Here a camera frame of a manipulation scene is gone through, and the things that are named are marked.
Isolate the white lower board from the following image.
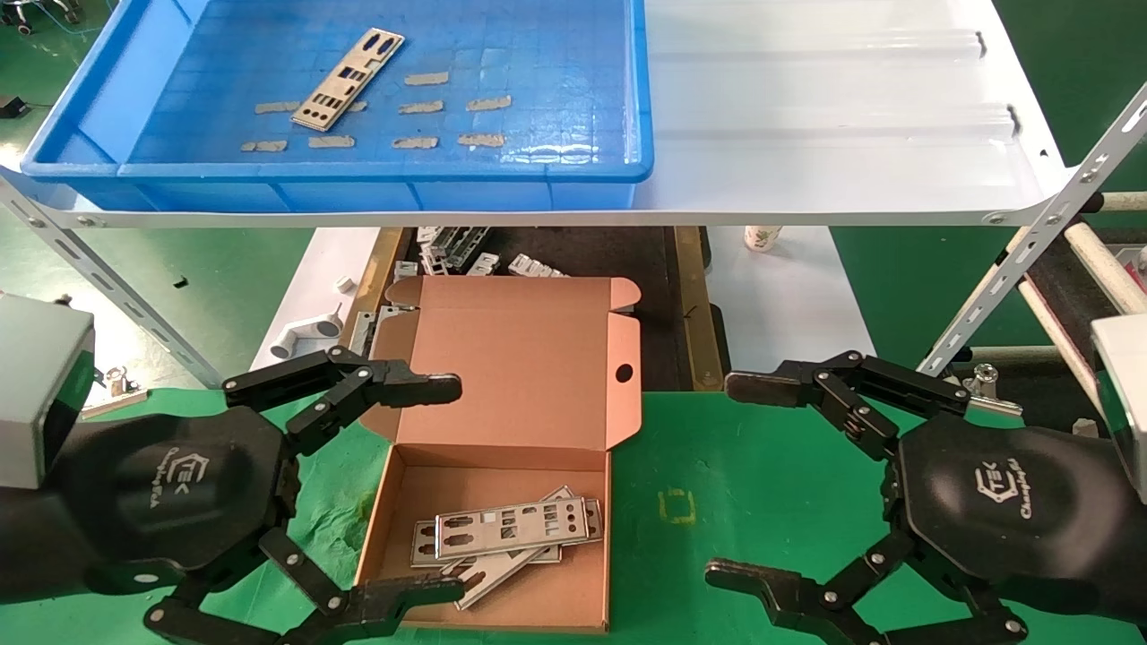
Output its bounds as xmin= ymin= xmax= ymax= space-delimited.
xmin=249 ymin=226 xmax=890 ymax=392

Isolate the white tube cart frame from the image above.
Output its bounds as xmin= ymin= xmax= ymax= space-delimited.
xmin=963 ymin=191 xmax=1147 ymax=440

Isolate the silver metal I/O shield plate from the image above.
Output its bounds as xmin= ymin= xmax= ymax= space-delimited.
xmin=435 ymin=495 xmax=605 ymax=563
xmin=411 ymin=520 xmax=565 ymax=568
xmin=291 ymin=29 xmax=405 ymax=133
xmin=453 ymin=486 xmax=574 ymax=612

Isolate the green table cloth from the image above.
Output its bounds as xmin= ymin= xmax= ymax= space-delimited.
xmin=0 ymin=387 xmax=1147 ymax=645

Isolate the ladder shaped metal bracket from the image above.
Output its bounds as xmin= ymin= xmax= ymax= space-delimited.
xmin=448 ymin=226 xmax=492 ymax=271

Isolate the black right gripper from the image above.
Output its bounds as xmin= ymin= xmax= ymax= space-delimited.
xmin=704 ymin=349 xmax=1132 ymax=645

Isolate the grey metal plate part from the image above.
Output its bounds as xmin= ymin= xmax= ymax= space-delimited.
xmin=348 ymin=305 xmax=401 ymax=357

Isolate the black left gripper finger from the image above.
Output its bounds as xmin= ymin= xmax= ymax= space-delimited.
xmin=222 ymin=345 xmax=463 ymax=458

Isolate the white metal shelf board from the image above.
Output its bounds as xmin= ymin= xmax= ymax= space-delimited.
xmin=0 ymin=0 xmax=1072 ymax=228

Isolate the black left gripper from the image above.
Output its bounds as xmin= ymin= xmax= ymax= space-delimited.
xmin=45 ymin=406 xmax=467 ymax=645

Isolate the small metal bracket pile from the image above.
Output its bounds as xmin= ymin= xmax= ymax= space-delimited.
xmin=416 ymin=226 xmax=451 ymax=275

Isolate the white plastic pipe fitting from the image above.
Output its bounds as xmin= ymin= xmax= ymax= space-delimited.
xmin=270 ymin=303 xmax=345 ymax=360

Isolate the grey slotted shelf upright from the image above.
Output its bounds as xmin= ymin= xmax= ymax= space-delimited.
xmin=0 ymin=175 xmax=225 ymax=391
xmin=914 ymin=81 xmax=1147 ymax=377

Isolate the brown cardboard box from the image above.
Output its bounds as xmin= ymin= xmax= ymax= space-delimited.
xmin=354 ymin=275 xmax=644 ymax=632

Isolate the chrome chair wheel base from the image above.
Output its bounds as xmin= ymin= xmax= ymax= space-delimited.
xmin=0 ymin=0 xmax=86 ymax=35

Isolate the blue plastic tray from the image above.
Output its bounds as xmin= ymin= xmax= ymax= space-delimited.
xmin=20 ymin=0 xmax=655 ymax=212

